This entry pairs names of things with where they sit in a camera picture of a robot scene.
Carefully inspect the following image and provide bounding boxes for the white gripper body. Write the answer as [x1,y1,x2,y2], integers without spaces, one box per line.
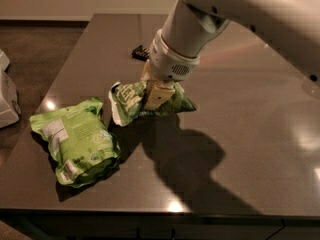
[149,30,200,82]

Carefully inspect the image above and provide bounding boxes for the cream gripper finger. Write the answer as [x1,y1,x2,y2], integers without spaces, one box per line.
[141,61,153,82]
[143,80,175,110]

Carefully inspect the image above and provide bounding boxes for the green jalapeno chip bag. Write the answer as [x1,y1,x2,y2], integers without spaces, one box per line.
[108,81,196,126]

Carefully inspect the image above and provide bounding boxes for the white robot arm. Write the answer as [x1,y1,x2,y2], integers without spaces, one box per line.
[142,0,320,110]

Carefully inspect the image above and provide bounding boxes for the green rice chip bag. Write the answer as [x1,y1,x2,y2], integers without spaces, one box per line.
[29,98,120,188]

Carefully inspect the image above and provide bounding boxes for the black snack bar wrapper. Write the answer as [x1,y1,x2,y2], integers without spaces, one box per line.
[131,45,149,61]

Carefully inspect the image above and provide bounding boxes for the white appliance at left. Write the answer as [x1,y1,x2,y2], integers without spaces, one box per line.
[0,49,21,128]

